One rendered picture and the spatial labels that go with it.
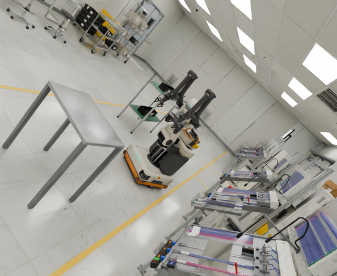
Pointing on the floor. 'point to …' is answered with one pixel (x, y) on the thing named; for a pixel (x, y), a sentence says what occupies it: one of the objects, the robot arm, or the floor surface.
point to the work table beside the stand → (67, 99)
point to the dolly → (90, 14)
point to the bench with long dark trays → (52, 13)
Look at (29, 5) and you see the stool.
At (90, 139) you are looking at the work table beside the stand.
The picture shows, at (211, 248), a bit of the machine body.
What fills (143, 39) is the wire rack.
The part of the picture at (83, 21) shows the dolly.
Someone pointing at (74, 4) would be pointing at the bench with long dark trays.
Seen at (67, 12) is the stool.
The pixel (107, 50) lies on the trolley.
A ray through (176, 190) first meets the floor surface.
